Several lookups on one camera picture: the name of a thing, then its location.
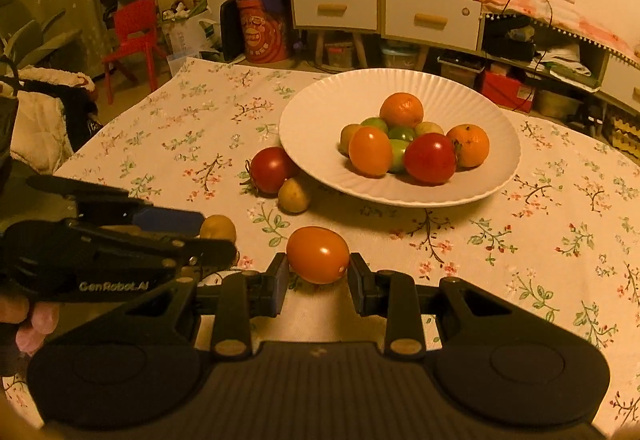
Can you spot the stack of egg cartons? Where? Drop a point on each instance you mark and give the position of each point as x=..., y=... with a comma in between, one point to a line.
x=625, y=132

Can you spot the pile of papers and cloths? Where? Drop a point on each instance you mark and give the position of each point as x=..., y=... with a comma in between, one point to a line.
x=565, y=57

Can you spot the green houseplant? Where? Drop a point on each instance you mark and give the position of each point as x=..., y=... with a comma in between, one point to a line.
x=30, y=40

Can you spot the long low wooden cabinet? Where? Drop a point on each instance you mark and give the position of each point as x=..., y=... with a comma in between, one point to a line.
x=622, y=80

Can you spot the dark red tomato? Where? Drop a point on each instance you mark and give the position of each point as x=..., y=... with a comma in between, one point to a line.
x=272, y=170

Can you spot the green oval tomato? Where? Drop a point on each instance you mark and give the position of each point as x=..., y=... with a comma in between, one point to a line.
x=374, y=122

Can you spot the orange printed bag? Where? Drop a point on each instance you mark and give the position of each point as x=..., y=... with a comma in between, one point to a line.
x=260, y=35

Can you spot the white ribbed plate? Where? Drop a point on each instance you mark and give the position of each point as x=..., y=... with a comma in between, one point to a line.
x=325, y=110

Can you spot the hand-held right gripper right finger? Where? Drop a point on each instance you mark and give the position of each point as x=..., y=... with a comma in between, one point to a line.
x=357, y=282

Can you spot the orange tangerine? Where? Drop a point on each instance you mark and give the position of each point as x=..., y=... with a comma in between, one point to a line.
x=472, y=145
x=401, y=110

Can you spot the white printed carton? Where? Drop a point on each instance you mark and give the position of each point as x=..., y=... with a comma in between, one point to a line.
x=187, y=35

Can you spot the small yellow potato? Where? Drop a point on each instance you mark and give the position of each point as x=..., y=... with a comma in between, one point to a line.
x=430, y=127

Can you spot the floral tablecloth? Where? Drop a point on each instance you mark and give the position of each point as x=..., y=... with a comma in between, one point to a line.
x=450, y=245

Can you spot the red box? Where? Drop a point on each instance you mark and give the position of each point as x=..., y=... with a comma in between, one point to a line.
x=502, y=90

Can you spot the bright red tomato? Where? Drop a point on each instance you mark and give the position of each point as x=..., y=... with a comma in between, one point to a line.
x=430, y=157

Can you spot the black flat case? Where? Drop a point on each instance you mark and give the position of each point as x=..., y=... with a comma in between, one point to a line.
x=229, y=27

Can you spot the small yellow fruit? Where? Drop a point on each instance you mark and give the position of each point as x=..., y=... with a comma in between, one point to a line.
x=294, y=196
x=220, y=227

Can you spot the wooden cabinet white drawer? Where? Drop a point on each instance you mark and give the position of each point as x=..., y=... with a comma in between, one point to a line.
x=410, y=5

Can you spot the yellow-green oval fruit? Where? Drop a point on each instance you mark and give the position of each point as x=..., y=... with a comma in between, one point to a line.
x=346, y=138

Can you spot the pink patterned cloth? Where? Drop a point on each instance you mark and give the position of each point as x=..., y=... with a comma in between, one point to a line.
x=575, y=15

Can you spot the person's left hand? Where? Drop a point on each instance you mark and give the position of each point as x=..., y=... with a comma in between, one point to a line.
x=30, y=320

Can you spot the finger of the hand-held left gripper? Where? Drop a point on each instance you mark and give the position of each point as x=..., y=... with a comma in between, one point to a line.
x=167, y=221
x=215, y=254

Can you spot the dark fleece-lined jacket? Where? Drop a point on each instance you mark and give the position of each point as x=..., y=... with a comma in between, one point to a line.
x=50, y=105

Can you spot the clear bin teal lid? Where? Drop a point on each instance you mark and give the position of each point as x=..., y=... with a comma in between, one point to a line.
x=397, y=56

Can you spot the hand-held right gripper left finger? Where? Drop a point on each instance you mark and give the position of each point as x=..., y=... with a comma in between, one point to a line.
x=280, y=282

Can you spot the orange tomato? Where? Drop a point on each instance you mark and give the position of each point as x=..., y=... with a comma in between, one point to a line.
x=317, y=252
x=370, y=151

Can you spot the brownish green tomato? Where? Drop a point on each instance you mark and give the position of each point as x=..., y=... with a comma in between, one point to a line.
x=398, y=159

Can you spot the green round tomato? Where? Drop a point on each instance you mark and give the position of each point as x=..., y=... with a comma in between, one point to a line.
x=401, y=133

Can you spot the clear bin black lid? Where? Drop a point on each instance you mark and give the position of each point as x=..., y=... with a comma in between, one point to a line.
x=460, y=70

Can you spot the clear storage bin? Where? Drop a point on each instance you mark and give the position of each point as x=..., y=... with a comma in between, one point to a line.
x=555, y=102
x=340, y=55

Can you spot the red plastic chair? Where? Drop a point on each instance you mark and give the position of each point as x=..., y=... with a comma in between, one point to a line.
x=135, y=17

